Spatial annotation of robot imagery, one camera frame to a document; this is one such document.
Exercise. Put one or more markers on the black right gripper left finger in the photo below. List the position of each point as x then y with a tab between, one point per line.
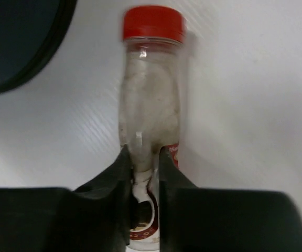
94	217

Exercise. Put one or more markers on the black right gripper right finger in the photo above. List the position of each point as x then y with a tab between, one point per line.
204	219

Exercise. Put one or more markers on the small bottle red cap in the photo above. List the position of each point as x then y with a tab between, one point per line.
149	109

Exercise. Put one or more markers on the dark blue cylindrical bin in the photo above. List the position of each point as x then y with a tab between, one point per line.
30	34

